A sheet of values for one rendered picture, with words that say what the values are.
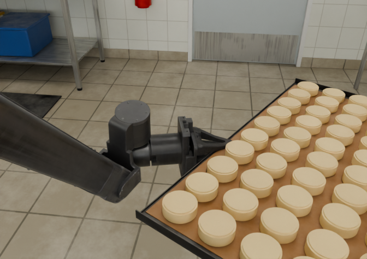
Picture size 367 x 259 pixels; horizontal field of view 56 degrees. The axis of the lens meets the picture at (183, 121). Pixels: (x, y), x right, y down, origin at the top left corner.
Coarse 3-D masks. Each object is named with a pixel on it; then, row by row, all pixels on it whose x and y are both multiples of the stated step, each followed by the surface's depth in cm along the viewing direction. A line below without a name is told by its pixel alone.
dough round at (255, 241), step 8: (248, 240) 43; (256, 240) 43; (264, 240) 43; (272, 240) 43; (240, 248) 43; (248, 248) 42; (256, 248) 42; (264, 248) 42; (272, 248) 42; (280, 248) 42; (240, 256) 43; (248, 256) 41; (256, 256) 41; (264, 256) 41; (272, 256) 41; (280, 256) 41
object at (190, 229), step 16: (304, 112) 77; (336, 112) 77; (352, 144) 66; (208, 160) 61; (304, 160) 61; (240, 176) 57; (288, 176) 57; (336, 176) 58; (224, 192) 54; (272, 192) 54; (160, 208) 50; (208, 208) 51; (320, 208) 51; (176, 224) 48; (192, 224) 48; (240, 224) 48; (256, 224) 48; (304, 224) 48; (320, 224) 48; (240, 240) 46; (304, 240) 46; (352, 240) 46; (224, 256) 43; (288, 256) 44; (352, 256) 44
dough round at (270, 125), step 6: (258, 120) 69; (264, 120) 69; (270, 120) 69; (276, 120) 69; (258, 126) 67; (264, 126) 67; (270, 126) 67; (276, 126) 67; (270, 132) 67; (276, 132) 68
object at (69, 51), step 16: (64, 0) 257; (96, 0) 318; (64, 16) 263; (96, 16) 325; (96, 32) 333; (48, 48) 318; (64, 48) 318; (80, 48) 318; (48, 64) 291; (64, 64) 289; (80, 80) 294
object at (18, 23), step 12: (12, 12) 324; (0, 24) 293; (12, 24) 293; (24, 24) 293; (36, 24) 302; (48, 24) 322; (0, 36) 291; (12, 36) 290; (24, 36) 289; (36, 36) 302; (48, 36) 324; (0, 48) 297; (12, 48) 296; (24, 48) 295; (36, 48) 303
